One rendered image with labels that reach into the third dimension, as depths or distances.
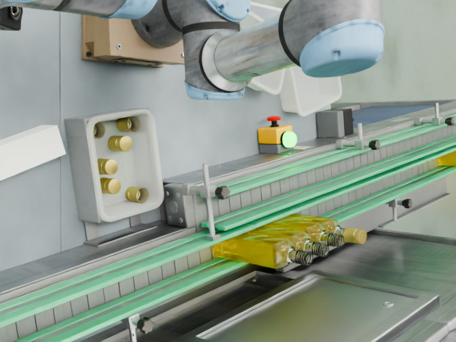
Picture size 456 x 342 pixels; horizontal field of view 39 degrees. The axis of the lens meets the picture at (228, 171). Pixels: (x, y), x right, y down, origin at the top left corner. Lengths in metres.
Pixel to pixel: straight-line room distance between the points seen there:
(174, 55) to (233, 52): 0.35
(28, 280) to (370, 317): 0.68
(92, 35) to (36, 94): 0.17
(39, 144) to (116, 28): 0.29
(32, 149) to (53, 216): 0.18
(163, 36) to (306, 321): 0.67
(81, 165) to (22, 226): 0.17
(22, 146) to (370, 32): 0.70
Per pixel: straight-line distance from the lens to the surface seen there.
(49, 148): 1.31
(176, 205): 1.44
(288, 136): 1.74
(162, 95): 1.55
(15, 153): 1.27
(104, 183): 1.39
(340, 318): 1.38
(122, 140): 1.40
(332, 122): 1.96
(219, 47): 1.18
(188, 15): 1.27
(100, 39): 1.37
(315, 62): 0.89
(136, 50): 1.38
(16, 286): 1.24
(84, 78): 1.42
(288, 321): 1.38
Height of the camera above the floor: 1.94
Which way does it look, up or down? 44 degrees down
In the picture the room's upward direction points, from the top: 94 degrees clockwise
